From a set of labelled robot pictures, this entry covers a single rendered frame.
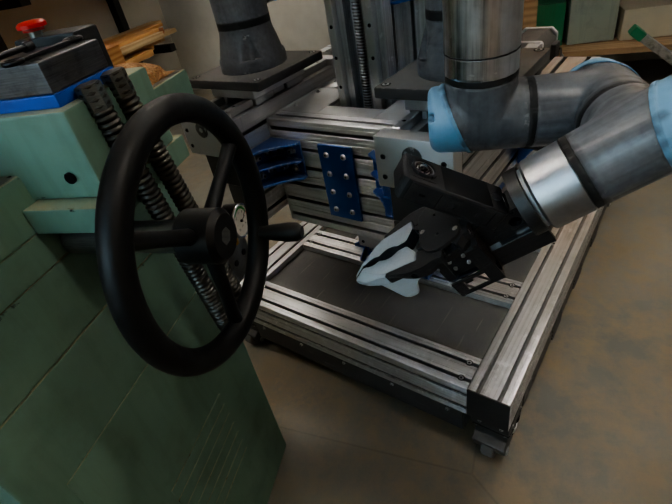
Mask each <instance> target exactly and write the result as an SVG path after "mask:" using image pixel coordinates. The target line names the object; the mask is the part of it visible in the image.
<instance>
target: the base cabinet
mask: <svg viewBox="0 0 672 504"><path fill-rule="evenodd" d="M137 271H138V276H139V280H140V284H141V288H142V291H143V294H144V297H145V300H146V302H147V305H148V307H149V309H150V311H151V313H152V315H153V317H154V319H155V320H156V322H157V324H158V325H159V326H160V328H161V329H162V331H163V332H164V333H165V334H166V335H167V336H168V337H169V338H170V339H171V340H172V341H174V342H175V343H177V344H179V345H180V346H183V347H186V348H198V347H202V346H204V345H206V344H208V343H209V342H211V341H212V340H213V339H214V338H216V337H217V335H218V334H219V333H220V332H221V331H220V330H219V328H218V327H217V325H216V324H215V322H214V321H213V319H212V318H211V315H209V312H208V311H207V309H206V308H205V305H203V302H202V301H201V299H200V298H199V295H197V292H196V291H195V288H193V285H192V284H191V282H190V281H189V280H188V277H187V276H186V273H184V270H183V269H182V268H181V265H179V262H178V261H177V258H176V257H174V254H173V253H150V254H149V255H148V256H147V257H146V258H145V260H144V261H143V262H142V263H141V264H140V265H139V267H138V268H137ZM285 448H286V443H285V441H284V438H283V436H282V434H281V431H280V429H279V426H278V424H277V422H276V419H275V417H274V414H273V412H272V410H271V407H270V405H269V402H268V400H267V398H266V395H265V393H264V390H263V388H262V386H261V383H260V381H259V378H258V376H257V374H256V371H255V369H254V366H253V364H252V362H251V359H250V357H249V354H248V352H247V349H246V347H245V345H244V342H242V344H241V345H240V346H239V348H238V349H237V350H236V352H235V353H234V354H233V355H232V356H231V357H230V358H229V359H228V360H227V361H225V362H224V363H223V364H222V365H220V366H219V367H217V368H216V369H214V370H212V371H210V372H207V373H205V374H202V375H198V376H192V377H180V376H173V375H170V374H167V373H164V372H162V371H159V370H157V369H156V368H154V367H152V366H151V365H149V364H148V363H146V362H145V361H144V360H143V359H142V358H141V357H140V356H139V355H138V354H137V353H136V352H135V351H134V350H133V349H132V348H131V347H130V345H129V344H128V343H127V341H126V340H125V339H124V337H123V336H122V334H121V332H120V331H119V329H118V327H117V325H116V323H115V321H114V320H113V317H112V315H111V313H110V310H109V308H108V305H107V304H106V305H105V306H104V307H103V308H102V309H101V310H100V312H99V313H98V314H97V315H96V316H95V317H94V319H93V320H92V321H91V322H90V323H89V324H88V326H87V327H86V328H85V329H84V330H83V331H82V332H81V334H80V335H79V336H78V337H77V338H76V339H75V341H74V342H73V343H72V344H71V345H70V346H69V347H68V349H67V350H66V351H65V352H64V353H63V354H62V356H61V357H60V358H59V359H58V360H57V361H56V362H55V364H54V365H53V366H52V367H51V368H50V369H49V371H48V372H47V373H46V374H45V375H44V376H43V378H42V379H41V380H40V381H39V382H38V383H37V384H36V386H35V387H34V388H33V389H32V390H31V391H30V393H29V394H28V395H27V396H26V397H25V398H24V399H23V401H22V402H21V403H20V404H19V405H18V406H17V408H16V409H15V410H14V411H13V412H12V413H11V415H10V416H9V417H8V418H7V419H6V420H5V421H4V423H3V424H2V425H1V426H0V504H268V501H269V498H270V494H271V491H272V488H273V485H274V482H275V479H276V476H277V473H278V470H279V466H280V463H281V460H282V457H283V454H284V451H285Z"/></svg>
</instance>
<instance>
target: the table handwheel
mask: <svg viewBox="0 0 672 504"><path fill-rule="evenodd" d="M185 122H189V123H195V124H198V125H200V126H202V127H204V128H205V129H207V130H208V131H209V132H210V133H212V134H213V135H214V136H215V138H216V139H217V140H218V141H219V142H220V144H221V149H220V153H219V157H218V161H217V165H216V169H215V173H214V177H213V180H212V183H211V186H210V190H209V193H208V196H207V199H206V202H205V206H204V208H187V209H183V210H182V211H181V212H180V213H179V214H178V215H177V217H176V219H175V220H150V221H134V214H135V204H136V197H137V192H138V187H139V183H140V179H141V175H142V172H143V169H144V167H145V164H146V161H147V159H148V157H149V155H150V153H151V151H152V149H153V147H154V146H155V144H156V143H157V141H158V140H159V138H160V137H161V136H162V135H163V134H164V133H165V132H166V131H167V130H169V129H170V128H171V127H173V126H175V125H177V124H180V123H185ZM232 164H233V166H234V168H235V171H236V173H237V176H238V179H239V182H240V186H241V189H242V193H243V198H244V202H245V208H246V216H247V226H248V253H247V264H246V271H245V276H244V281H243V286H242V289H241V293H240V296H239V299H238V302H236V299H235V296H234V294H233V291H232V289H231V285H230V282H229V279H228V276H227V273H226V270H225V266H224V263H226V262H227V261H228V260H229V259H230V257H231V256H232V255H233V253H234V251H235V248H236V244H237V230H236V225H235V222H234V220H233V218H232V217H231V216H230V214H229V213H228V212H227V211H226V210H225V209H224V208H221V206H222V202H223V197H224V193H225V188H226V184H227V179H228V176H229V172H230V169H231V165H232ZM266 225H269V222H268V212H267V204H266V198H265V192H264V188H263V184H262V180H261V176H260V173H259V169H258V166H257V164H256V161H255V158H254V156H253V153H252V151H251V149H250V147H249V145H248V143H247V141H246V139H245V137H244V136H243V134H242V132H241V131H240V129H239V128H238V126H237V125H236V124H235V122H234V121H233V120H232V119H231V118H230V117H229V116H228V115H227V113H225V112H224V111H223V110H222V109H221V108H220V107H218V106H217V105H216V104H214V103H213V102H211V101H209V100H208V99H206V98H203V97H201V96H197V95H194V94H190V93H171V94H166V95H163V96H160V97H157V98H155V99H153V100H151V101H150V102H148V103H146V104H145V105H143V106H142V107H141V108H140V109H138V110H137V111H136V112H135V113H134V114H133V115H132V116H131V117H130V119H129V120H128V121H127V122H126V124H125V125H124V126H123V128H122V129H121V131H120V133H119V134H118V136H117V137H116V139H115V141H114V143H113V145H112V147H111V149H110V152H109V154H108V156H107V159H106V162H105V165H104V168H103V171H102V175H101V179H100V183H99V188H98V194H97V201H96V210H95V233H61V235H60V240H61V244H62V246H63V248H64V249H65V250H66V251H68V252H70V253H96V258H97V266H98V271H99V277H100V281H101V285H102V289H103V293H104V296H105V299H106V302H107V305H108V308H109V310H110V313H111V315H112V317H113V320H114V321H115V323H116V325H117V327H118V329H119V331H120V332H121V334H122V336H123V337H124V339H125V340H126V341H127V343H128V344H129V345H130V347H131V348H132V349H133V350H134V351H135V352H136V353H137V354H138V355H139V356H140V357H141V358H142V359H143V360H144V361H145V362H146V363H148V364H149V365H151V366H152V367H154V368H156V369H157V370H159V371H162V372H164V373H167V374H170V375H173V376H180V377H192V376H198V375H202V374H205V373H207V372H210V371H212V370H214V369H216V368H217V367H219V366H220V365H222V364H223V363H224V362H225V361H227V360H228V359H229V358H230V357H231V356H232V355H233V354H234V353H235V352H236V350H237V349H238V348H239V346H240V345H241V344H242V342H243V341H244V339H245V337H246V336H247V334H248V332H249V330H250V328H251V326H252V324H253V322H254V319H255V317H256V314H257V311H258V309H259V306H260V302H261V299H262V295H263V291H264V286H265V281H266V275H267V268H268V257H269V240H267V239H260V238H259V236H258V229H259V227H260V226H266ZM135 253H176V254H177V256H178V258H179V259H180V260H181V261H182V262H184V263H185V264H207V267H208V269H209V272H210V274H211V276H212V279H213V281H214V284H215V286H216V288H217V291H218V293H219V296H220V299H221V302H222V305H223V307H224V310H225V313H226V316H227V319H228V322H227V324H226V325H225V327H224V328H223V330H222V331H221V332H220V333H219V334H218V335H217V337H216V338H214V339H213V340H212V341H211V342H209V343H208V344H206V345H204V346H202V347H198V348H186V347H183V346H180V345H179V344H177V343H175V342H174V341H172V340H171V339H170V338H169V337H168V336H167V335H166V334H165V333H164V332H163V331H162V329H161V328H160V326H159V325H158V324H157V322H156V320H155V319H154V317H153V315H152V313H151V311H150V309H149V307H148V305H147V302H146V300H145V297H144V294H143V291H142V288H141V284H140V280H139V276H138V271H137V265H136V258H135Z"/></svg>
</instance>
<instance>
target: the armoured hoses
mask: <svg viewBox="0 0 672 504"><path fill-rule="evenodd" d="M100 79H101V80H102V82H103V84H104V85H105V86H108V87H109V88H110V90H111V91H112V93H113V96H114V97H115V99H116V102H117V103H119V104H120V108H121V109H123V114H124V115H126V120H129V119H130V117H131V116H132V115H133V114H134V113H135V112H136V111H137V110H138V109H140V108H141V107H142V106H143V103H142V102H140V97H138V96H136V94H137V92H136V91H135V87H134V85H133V84H132V82H131V80H130V78H129V76H128V74H127V73H126V71H125V69H124V67H122V66H121V67H115V68H112V69H110V70H107V71H105V72H103V73H102V75H101V76H100ZM101 80H99V79H96V80H90V81H87V82H85V83H82V84H80V85H78V86H77V87H76V88H74V90H73V91H74V92H75V94H76V96H77V97H78V99H81V100H83V101H84V104H85V105H87V107H88V111H90V112H91V113H92V117H93V118H95V123H96V124H98V125H99V129H100V130H102V135H103V136H105V137H106V141H107V142H109V147H110V148H111V147H112V145H113V143H114V141H115V139H116V137H117V136H118V134H119V133H120V131H121V129H122V128H123V126H124V124H123V123H121V118H120V117H118V116H117V114H118V112H117V111H115V110H114V105H112V104H113V102H112V100H111V98H110V96H109V95H108V93H107V91H106V89H105V87H104V86H103V84H102V82H101ZM160 138H161V137H160ZM160 138H159V140H158V141H157V143H156V144H155V146H154V147H153V149H152V151H151V153H150V155H149V161H150V162H152V164H151V166H153V167H154V171H156V172H157V175H158V176H160V180H161V181H162V185H164V186H165V189H166V190H168V194H170V198H171V199H173V203H175V207H177V209H178V211H179V212H181V211H182V210H183V209H187V208H198V205H197V204H196V201H195V200H194V197H193V196H191V192H189V188H188V187H187V184H186V183H184V179H183V178H182V175H181V174H179V170H178V169H177V165H175V164H174V160H172V159H171V155H169V151H168V150H166V146H165V145H163V140H160ZM137 195H139V196H140V200H143V204H144V205H146V207H145V209H147V210H148V213H149V214H151V218H152V219H154V220H175V219H176V216H174V212H172V211H171V207H169V203H168V202H166V198H165V197H163V193H161V189H160V188H158V184H157V183H155V178H153V177H152V173H150V172H149V168H147V167H146V164H145V167H144V169H143V172H142V175H141V179H140V183H139V187H138V192H137ZM173 254H174V257H176V258H177V261H178V262H179V265H181V268H182V269H183V270H184V273H186V276H187V277H188V280H189V281H190V282H191V284H192V285H193V288H195V291H196V292H197V295H199V298H200V299H201V301H202V302H203V305H205V308H206V309H207V311H208V312H209V315H211V318H212V319H213V321H214V322H215V324H216V325H217V327H218V328H219V330H220V331H222V330H223V328H224V327H225V325H226V324H227V322H228V319H227V316H226V313H225V310H224V307H223V305H222V302H221V299H220V296H219V293H218V291H217V289H216V287H215V286H214V284H213V282H212V280H211V279H210V277H209V275H208V273H207V272H206V269H204V266H203V265H202V264H185V263H184V262H182V261H181V260H180V259H179V258H178V256H177V254H176V253H173ZM224 266H225V270H226V273H227V276H228V279H229V282H230V285H231V289H232V291H233V294H234V296H235V299H236V302H238V299H239V296H240V293H241V289H242V287H241V284H240V283H239V281H238V279H237V277H236V274H234V271H233V270H232V268H231V266H230V264H229V262H228V261H227V262H226V263H224Z"/></svg>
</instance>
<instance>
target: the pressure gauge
mask: <svg viewBox="0 0 672 504"><path fill-rule="evenodd" d="M222 208H224V209H225V210H226V211H227V212H228V213H229V214H230V216H231V217H232V218H233V220H234V222H235V225H236V230H237V244H236V245H238V244H239V239H238V238H240V239H243V238H245V237H246V236H247V234H248V226H247V216H246V208H245V204H243V203H232V204H225V205H223V207H222ZM244 210H245V212H244ZM243 214H244V218H243ZM241 219H243V222H240V220H241Z"/></svg>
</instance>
